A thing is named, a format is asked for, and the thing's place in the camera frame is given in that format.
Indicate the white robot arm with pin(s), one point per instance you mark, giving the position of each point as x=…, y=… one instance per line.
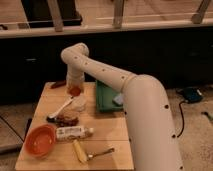
x=153, y=140

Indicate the blue device on floor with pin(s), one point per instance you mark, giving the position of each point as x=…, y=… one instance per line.
x=192, y=95

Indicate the white paper cup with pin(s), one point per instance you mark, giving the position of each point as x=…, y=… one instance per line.
x=79, y=104

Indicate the orange bowl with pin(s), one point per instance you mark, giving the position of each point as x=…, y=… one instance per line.
x=40, y=141

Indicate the green tray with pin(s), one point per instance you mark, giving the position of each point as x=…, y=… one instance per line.
x=104, y=98

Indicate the light blue sponge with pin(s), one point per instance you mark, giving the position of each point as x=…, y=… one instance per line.
x=118, y=99

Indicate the white handled dish brush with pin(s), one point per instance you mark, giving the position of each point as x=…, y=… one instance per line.
x=51, y=117

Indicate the brown chocolate pastry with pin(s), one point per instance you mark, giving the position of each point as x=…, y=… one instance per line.
x=62, y=120

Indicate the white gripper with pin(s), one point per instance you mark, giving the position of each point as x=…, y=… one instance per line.
x=75, y=77

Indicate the white plastic bottle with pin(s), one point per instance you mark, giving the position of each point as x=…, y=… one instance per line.
x=73, y=132

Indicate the red apple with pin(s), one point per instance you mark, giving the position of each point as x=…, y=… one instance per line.
x=74, y=91

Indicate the dark red sausage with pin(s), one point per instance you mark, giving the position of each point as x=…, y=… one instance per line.
x=58, y=84

